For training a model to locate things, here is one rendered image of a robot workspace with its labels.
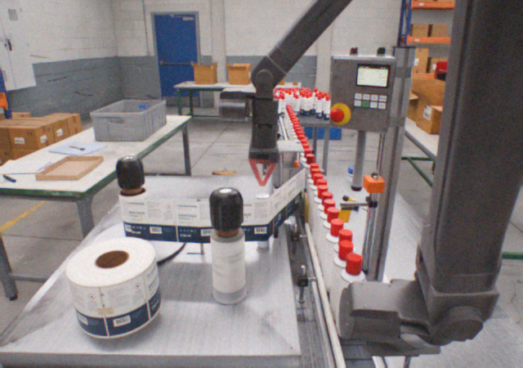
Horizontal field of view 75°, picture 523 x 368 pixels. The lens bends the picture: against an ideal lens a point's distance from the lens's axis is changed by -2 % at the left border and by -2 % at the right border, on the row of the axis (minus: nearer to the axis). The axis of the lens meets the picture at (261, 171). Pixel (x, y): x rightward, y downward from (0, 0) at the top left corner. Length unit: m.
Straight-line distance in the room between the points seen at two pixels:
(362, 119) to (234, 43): 7.68
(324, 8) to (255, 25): 7.76
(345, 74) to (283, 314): 0.63
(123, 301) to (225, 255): 0.24
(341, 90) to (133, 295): 0.71
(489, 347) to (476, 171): 0.81
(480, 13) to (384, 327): 0.33
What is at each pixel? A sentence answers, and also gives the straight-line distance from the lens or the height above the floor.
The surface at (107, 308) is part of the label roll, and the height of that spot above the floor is 0.96.
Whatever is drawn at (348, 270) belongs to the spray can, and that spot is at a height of 1.06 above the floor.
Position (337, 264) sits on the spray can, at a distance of 0.83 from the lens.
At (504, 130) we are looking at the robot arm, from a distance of 0.27.
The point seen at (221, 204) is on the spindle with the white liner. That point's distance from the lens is 0.81.
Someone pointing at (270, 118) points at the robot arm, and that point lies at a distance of 0.76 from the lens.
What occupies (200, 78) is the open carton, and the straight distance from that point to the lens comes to 6.54.
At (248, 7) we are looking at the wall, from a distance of 8.52.
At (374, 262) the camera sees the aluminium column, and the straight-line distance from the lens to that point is 1.10.
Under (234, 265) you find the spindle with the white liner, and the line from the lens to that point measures 0.89.
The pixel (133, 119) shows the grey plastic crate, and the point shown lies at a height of 0.97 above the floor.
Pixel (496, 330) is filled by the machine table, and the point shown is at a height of 0.83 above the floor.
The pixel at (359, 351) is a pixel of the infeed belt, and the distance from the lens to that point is 0.87.
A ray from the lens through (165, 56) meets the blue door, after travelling 8.95.
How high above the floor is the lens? 1.51
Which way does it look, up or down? 20 degrees down
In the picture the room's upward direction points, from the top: straight up
